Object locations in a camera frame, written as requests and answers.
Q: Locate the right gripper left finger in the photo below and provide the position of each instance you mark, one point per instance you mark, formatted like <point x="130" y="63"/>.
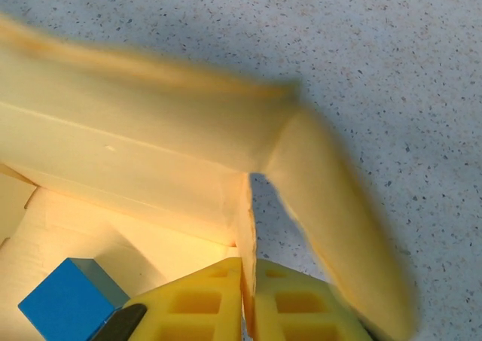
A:
<point x="196" y="303"/>

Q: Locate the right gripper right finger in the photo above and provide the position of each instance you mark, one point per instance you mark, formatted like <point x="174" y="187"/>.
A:
<point x="297" y="311"/>

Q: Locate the blue toy brick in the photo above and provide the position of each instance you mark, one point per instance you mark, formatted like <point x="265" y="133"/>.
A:
<point x="64" y="299"/>

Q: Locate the yellow paper box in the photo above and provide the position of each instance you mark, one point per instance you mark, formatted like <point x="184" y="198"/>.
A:
<point x="150" y="130"/>

